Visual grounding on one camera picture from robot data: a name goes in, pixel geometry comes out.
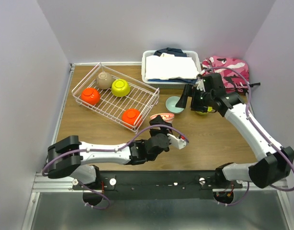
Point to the white folded cloth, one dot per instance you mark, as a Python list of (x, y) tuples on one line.
[(170, 67)]

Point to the lime green bowl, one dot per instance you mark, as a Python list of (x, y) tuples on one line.
[(205, 111), (120, 88)]

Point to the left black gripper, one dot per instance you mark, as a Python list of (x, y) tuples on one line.
[(163, 131)]

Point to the white plastic laundry basket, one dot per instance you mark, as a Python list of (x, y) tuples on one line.
[(173, 83)]

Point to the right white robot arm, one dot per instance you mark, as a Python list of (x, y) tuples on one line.
[(274, 162)]

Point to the orange bowl front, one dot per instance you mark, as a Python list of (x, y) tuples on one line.
[(132, 118)]

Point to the white wire dish rack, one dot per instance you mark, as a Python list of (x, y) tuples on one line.
[(141, 97)]

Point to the aluminium table frame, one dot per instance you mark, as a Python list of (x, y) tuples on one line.
[(58, 206)]

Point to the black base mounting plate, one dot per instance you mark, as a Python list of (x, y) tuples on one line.
[(148, 185)]

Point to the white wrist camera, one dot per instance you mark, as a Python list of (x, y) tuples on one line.
[(178, 143), (200, 83)]

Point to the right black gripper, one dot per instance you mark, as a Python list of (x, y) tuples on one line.
[(189, 90)]

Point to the pink camouflage garment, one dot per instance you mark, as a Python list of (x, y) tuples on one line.
[(224, 65)]

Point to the white bowl orange pattern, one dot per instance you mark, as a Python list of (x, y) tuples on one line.
[(167, 117)]

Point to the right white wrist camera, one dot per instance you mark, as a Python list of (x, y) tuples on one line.
[(200, 83)]

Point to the beige bowl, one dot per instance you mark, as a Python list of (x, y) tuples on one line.
[(104, 80)]

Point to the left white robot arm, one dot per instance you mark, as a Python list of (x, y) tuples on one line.
[(75, 158)]

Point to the dark blue clothes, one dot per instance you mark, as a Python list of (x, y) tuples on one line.
[(172, 51)]

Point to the pale blue bowl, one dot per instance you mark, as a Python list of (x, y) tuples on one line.
[(171, 105)]

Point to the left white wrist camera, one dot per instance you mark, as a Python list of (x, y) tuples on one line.
[(178, 143)]

